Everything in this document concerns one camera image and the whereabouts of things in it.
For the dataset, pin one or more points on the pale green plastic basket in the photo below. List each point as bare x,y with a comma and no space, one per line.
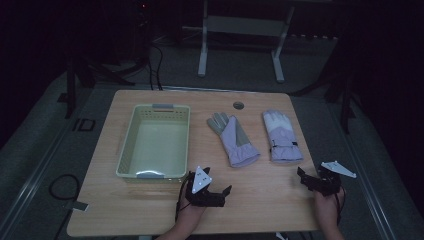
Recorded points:
156,146

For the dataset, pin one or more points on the person's left hand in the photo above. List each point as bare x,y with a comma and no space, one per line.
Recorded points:
190,213

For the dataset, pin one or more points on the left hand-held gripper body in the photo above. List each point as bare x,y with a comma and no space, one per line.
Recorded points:
203,198

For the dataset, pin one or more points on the lilac glove with white back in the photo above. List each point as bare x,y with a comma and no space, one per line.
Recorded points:
281,140

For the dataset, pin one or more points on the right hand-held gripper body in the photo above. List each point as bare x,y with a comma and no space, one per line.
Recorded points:
328,181

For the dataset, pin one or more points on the white metal desk frame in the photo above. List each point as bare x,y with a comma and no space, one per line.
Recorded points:
243,26

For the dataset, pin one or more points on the grey tape piece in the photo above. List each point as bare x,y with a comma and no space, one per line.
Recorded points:
78,206

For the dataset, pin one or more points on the black equipment stand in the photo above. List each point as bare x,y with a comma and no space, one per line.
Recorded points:
83,73
343,96

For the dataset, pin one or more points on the person's right hand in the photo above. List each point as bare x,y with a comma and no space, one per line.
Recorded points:
326,206

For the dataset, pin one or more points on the lilac glove with grey palm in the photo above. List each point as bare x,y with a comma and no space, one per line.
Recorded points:
233,140

